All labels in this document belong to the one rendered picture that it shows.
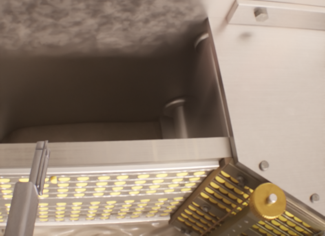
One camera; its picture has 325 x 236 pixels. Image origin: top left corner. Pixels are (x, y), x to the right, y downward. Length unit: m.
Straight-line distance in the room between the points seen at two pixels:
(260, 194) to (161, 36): 0.21
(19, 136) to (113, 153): 0.30
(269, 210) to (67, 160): 0.18
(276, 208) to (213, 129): 0.31
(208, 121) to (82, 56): 0.25
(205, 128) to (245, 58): 0.24
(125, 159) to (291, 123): 0.16
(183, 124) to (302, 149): 0.23
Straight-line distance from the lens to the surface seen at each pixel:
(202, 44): 0.56
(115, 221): 0.64
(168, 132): 0.72
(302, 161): 0.49
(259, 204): 0.45
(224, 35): 0.53
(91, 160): 0.45
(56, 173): 0.45
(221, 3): 0.52
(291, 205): 0.49
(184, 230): 0.67
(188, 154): 0.46
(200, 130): 0.73
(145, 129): 0.74
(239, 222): 0.50
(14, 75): 0.60
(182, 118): 0.68
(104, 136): 0.72
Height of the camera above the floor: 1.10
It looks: 25 degrees down
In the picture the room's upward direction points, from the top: 172 degrees clockwise
